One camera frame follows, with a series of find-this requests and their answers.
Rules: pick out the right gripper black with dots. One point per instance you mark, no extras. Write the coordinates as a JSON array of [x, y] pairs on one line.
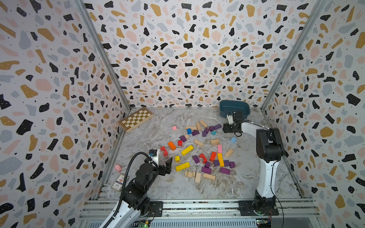
[[225, 128]]

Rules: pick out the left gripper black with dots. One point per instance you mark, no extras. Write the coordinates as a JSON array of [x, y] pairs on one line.
[[168, 167]]

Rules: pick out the purple brick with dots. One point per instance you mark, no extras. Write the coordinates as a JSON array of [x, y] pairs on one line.
[[225, 171], [196, 159], [218, 126], [206, 170]]

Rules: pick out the teal storage bin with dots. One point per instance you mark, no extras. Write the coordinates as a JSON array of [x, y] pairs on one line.
[[228, 106]]

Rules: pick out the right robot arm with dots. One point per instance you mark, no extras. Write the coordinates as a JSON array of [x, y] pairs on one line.
[[270, 150]]

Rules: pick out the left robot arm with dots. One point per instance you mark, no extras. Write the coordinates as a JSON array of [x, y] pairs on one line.
[[133, 200]]

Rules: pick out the red arch brick left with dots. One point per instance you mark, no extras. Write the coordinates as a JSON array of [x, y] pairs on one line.
[[164, 151]]

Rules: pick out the red arch brick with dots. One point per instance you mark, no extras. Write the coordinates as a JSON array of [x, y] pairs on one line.
[[164, 151], [204, 160]]

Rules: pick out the natural wood brick right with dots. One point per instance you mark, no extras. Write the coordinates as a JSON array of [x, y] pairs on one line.
[[229, 153]]

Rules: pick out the pink brick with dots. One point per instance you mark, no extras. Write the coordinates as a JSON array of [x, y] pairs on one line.
[[219, 148]]

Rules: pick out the pink toy pig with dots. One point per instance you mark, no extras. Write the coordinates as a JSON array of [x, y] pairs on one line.
[[118, 168]]

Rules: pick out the small yellow cube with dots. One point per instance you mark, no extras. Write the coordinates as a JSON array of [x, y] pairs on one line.
[[177, 158]]

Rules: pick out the long yellow brick lower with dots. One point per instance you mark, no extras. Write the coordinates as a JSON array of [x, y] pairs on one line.
[[182, 166]]

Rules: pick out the long yellow brick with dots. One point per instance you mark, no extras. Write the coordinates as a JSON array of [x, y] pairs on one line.
[[187, 150], [182, 166]]

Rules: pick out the playing card box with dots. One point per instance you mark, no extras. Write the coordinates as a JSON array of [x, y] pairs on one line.
[[118, 183]]

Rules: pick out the orange brick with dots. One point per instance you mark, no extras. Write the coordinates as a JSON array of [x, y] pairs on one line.
[[172, 146]]

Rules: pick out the upright yellow brick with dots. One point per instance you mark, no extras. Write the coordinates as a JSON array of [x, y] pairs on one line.
[[220, 159]]

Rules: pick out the natural wood arch brick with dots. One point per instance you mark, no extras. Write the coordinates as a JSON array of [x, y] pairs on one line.
[[190, 174]]

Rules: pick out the red arch brick centre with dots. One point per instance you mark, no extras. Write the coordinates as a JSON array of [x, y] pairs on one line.
[[204, 160]]

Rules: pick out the long yellow brick upper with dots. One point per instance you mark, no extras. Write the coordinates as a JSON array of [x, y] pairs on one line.
[[187, 150]]

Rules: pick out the wooden chessboard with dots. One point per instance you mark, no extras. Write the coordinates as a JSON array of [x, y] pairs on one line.
[[135, 119]]

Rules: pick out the natural wood flat brick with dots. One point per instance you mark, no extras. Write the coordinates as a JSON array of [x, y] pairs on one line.
[[209, 176]]

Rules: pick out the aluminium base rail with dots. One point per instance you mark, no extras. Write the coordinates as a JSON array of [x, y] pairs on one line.
[[201, 213]]

